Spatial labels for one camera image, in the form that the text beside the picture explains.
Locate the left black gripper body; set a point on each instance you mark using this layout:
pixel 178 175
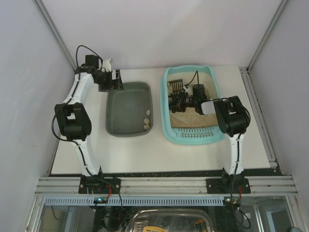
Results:
pixel 112 84

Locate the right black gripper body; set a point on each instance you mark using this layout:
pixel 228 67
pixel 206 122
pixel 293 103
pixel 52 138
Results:
pixel 177 102

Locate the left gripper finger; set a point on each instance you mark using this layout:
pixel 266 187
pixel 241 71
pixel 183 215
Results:
pixel 118 78
pixel 113 85

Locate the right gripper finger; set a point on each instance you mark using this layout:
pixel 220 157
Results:
pixel 174 96
pixel 176 107

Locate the black litter scoop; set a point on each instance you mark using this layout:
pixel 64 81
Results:
pixel 176 86

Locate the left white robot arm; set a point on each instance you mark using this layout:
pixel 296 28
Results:
pixel 71 122

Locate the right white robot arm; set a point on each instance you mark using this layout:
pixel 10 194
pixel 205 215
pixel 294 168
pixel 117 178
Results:
pixel 233 120

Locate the beige cat litter sand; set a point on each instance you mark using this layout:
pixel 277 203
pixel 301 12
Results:
pixel 191 119

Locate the teal cat litter box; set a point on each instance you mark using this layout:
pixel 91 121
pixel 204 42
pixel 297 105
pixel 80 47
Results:
pixel 187 136

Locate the dark grey plastic bin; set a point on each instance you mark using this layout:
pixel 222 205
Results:
pixel 126 110

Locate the clear plastic tub below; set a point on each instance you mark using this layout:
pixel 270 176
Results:
pixel 170 220

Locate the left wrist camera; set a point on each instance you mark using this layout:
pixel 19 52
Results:
pixel 92 60

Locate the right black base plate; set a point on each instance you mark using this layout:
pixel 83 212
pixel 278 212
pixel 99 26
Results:
pixel 216 186

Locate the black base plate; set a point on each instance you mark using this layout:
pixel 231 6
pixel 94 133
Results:
pixel 216 186
pixel 91 185

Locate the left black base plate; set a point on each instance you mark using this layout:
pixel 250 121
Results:
pixel 91 185

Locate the aluminium front rail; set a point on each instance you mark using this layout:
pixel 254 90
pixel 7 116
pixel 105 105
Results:
pixel 143 186

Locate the blue slotted cable duct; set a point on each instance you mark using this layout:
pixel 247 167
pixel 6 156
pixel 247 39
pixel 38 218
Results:
pixel 135 201

